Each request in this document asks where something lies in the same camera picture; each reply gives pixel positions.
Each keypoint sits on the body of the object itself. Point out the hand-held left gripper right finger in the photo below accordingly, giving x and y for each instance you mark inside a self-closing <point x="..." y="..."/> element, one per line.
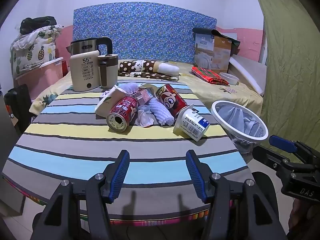
<point x="196" y="177"/>

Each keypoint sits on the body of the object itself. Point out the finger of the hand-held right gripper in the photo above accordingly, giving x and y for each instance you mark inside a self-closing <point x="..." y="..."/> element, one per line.
<point x="282" y="142"/>
<point x="265" y="155"/>

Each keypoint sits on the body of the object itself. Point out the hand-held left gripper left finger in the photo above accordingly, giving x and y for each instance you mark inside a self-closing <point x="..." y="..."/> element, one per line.
<point x="120" y="177"/>

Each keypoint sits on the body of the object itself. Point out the white round trash bin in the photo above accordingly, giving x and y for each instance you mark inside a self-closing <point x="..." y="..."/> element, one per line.
<point x="262" y="130"/>

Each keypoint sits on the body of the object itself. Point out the clear plastic bin liner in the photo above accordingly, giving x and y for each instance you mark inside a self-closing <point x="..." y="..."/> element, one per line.
<point x="237" y="120"/>

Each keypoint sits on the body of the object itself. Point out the white yogurt cup blue label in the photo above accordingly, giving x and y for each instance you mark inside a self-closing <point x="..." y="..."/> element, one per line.
<point x="192" y="125"/>

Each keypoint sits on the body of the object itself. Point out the red can white lettering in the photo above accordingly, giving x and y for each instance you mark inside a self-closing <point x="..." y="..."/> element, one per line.
<point x="123" y="112"/>

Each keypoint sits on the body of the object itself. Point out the clear plastic cup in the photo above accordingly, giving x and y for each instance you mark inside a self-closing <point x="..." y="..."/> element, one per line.
<point x="145" y="116"/>

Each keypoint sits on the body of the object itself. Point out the purple foam fruit net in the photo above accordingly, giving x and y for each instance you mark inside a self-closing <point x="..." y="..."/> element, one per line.
<point x="160" y="112"/>
<point x="130" y="87"/>

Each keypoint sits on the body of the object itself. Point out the beige carton box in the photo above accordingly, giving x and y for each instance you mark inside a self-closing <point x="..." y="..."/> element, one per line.
<point x="110" y="101"/>

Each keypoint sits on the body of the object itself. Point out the red can cartoon face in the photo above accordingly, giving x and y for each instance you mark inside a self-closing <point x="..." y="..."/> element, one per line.
<point x="172" y="100"/>

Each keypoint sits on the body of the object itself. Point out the pink small box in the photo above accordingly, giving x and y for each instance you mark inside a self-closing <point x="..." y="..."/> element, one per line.
<point x="143" y="96"/>

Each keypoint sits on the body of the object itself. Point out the striped tablecloth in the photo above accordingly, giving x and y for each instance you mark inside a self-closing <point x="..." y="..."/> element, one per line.
<point x="75" y="140"/>

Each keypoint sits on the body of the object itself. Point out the white leaning board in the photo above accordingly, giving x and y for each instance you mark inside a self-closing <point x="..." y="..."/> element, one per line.
<point x="247" y="72"/>

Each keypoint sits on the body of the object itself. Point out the white plastic bowl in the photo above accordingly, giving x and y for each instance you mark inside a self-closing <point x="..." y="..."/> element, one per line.
<point x="228" y="78"/>

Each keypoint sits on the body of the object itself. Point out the green curtain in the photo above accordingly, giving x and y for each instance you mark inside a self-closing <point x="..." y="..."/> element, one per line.
<point x="292" y="55"/>

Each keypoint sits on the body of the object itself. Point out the red plaid folded cloth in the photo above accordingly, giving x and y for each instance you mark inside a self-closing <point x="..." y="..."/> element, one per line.
<point x="207" y="73"/>

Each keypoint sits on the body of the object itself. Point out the brown spotted folded blanket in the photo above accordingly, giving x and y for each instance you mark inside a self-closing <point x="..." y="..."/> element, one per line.
<point x="140" y="75"/>

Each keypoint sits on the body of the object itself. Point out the cream cup brown lid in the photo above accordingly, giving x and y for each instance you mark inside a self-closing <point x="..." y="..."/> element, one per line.
<point x="107" y="72"/>

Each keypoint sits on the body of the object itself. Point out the cream electric water warmer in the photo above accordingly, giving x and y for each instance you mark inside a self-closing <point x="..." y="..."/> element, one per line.
<point x="85" y="72"/>

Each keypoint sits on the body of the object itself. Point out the brown polka dot rolled blanket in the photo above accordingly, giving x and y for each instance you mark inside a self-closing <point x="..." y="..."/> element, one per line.
<point x="135" y="65"/>

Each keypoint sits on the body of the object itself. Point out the cardboard box with picture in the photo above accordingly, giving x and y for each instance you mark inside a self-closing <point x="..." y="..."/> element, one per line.
<point x="212" y="52"/>

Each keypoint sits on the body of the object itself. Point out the black case red white badge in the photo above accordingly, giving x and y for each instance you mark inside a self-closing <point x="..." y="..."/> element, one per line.
<point x="17" y="105"/>

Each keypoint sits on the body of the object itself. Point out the pink storage box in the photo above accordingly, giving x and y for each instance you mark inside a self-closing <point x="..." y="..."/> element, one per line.
<point x="42" y="77"/>

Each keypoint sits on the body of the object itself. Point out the blue floral headboard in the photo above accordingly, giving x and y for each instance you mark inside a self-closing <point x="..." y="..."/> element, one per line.
<point x="150" y="30"/>

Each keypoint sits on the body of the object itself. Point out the pineapple print bedding bundle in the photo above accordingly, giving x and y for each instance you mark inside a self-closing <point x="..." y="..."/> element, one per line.
<point x="35" y="52"/>

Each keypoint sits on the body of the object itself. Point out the black bag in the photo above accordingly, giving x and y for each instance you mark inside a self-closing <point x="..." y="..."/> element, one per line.
<point x="37" y="23"/>

